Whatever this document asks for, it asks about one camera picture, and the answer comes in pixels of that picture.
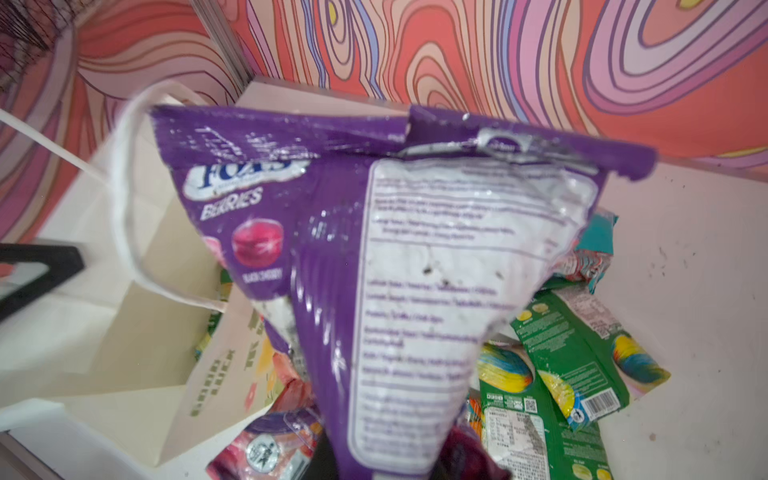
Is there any red Fox's candy bag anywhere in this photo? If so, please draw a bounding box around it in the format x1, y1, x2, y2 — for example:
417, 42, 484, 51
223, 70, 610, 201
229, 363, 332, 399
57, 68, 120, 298
206, 353, 323, 480

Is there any teal snack bag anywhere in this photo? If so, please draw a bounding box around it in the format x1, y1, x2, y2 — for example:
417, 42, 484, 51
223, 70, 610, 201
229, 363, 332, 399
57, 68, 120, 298
543, 208, 618, 294

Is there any green snack bag upper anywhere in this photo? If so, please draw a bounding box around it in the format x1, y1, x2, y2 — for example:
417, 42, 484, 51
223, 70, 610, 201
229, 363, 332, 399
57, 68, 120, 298
477, 342, 613, 479

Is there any aluminium frame post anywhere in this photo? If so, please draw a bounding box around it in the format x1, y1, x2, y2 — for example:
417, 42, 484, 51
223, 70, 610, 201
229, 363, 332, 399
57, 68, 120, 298
189, 0, 254, 94

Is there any black wire basket left wall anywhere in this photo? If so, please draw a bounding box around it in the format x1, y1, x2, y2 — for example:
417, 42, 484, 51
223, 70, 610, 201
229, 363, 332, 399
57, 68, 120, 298
1, 0, 102, 93

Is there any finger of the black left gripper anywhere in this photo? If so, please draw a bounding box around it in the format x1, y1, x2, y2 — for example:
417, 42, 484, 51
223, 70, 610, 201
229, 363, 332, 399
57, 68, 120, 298
1, 243, 85, 321

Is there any green snack bag centre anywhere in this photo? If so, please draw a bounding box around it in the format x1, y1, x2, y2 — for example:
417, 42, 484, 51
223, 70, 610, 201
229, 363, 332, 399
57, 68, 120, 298
511, 285, 670, 431

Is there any purple Fox's berries candy bag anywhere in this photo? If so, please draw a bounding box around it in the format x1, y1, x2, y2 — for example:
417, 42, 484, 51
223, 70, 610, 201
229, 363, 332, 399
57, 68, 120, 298
151, 106, 657, 479

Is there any green snack bag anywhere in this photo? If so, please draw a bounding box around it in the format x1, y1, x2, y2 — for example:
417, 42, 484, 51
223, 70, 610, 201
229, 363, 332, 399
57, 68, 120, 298
511, 285, 670, 431
477, 342, 613, 479

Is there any white paper bag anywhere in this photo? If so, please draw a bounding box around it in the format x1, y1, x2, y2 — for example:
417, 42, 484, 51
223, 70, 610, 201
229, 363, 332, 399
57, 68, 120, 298
1, 81, 283, 466

